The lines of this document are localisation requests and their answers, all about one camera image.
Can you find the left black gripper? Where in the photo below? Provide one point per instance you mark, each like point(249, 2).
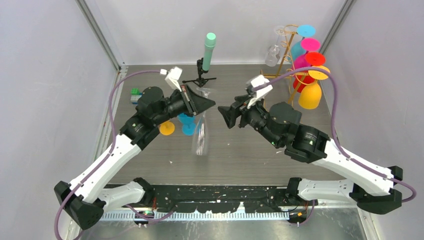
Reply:
point(194, 104)

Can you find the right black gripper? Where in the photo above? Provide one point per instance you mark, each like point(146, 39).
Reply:
point(229, 113)

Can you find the blue wine glass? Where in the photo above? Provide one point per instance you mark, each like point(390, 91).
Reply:
point(188, 124)

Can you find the clear wine glass front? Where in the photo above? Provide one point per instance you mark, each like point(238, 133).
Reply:
point(200, 140)

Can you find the clear wine glass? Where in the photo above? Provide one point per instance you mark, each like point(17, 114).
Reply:
point(272, 57)
point(200, 140)

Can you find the orange wine glass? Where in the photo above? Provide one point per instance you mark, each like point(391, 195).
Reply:
point(311, 94)
point(167, 128)

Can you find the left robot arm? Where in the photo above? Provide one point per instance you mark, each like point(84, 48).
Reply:
point(85, 199)

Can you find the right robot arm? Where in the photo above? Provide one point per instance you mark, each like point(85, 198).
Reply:
point(369, 186)

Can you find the clear wine glass back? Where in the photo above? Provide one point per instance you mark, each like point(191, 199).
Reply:
point(272, 57)

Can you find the red wine glass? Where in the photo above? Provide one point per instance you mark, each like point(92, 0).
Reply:
point(310, 59)

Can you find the magenta wine glass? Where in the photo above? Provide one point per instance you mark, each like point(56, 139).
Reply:
point(310, 44)

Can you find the cyan wine glass back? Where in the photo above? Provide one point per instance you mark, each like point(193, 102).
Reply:
point(305, 31)

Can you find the mint green microphone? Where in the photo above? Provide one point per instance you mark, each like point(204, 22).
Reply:
point(209, 45)

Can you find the blue toy block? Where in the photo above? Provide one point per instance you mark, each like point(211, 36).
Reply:
point(134, 99)

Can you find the green toy block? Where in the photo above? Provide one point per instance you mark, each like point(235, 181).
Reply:
point(135, 92)

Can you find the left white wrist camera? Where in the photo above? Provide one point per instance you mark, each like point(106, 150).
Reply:
point(172, 78)

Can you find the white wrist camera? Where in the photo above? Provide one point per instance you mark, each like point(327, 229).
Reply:
point(172, 78)
point(257, 87)

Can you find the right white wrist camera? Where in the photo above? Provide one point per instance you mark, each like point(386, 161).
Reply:
point(257, 87)

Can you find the gold wire glass rack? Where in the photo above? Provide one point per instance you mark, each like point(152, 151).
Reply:
point(284, 66)

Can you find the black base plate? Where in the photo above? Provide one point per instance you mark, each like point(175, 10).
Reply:
point(220, 199)

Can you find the aluminium frame rail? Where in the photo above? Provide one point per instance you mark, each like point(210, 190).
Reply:
point(151, 214)

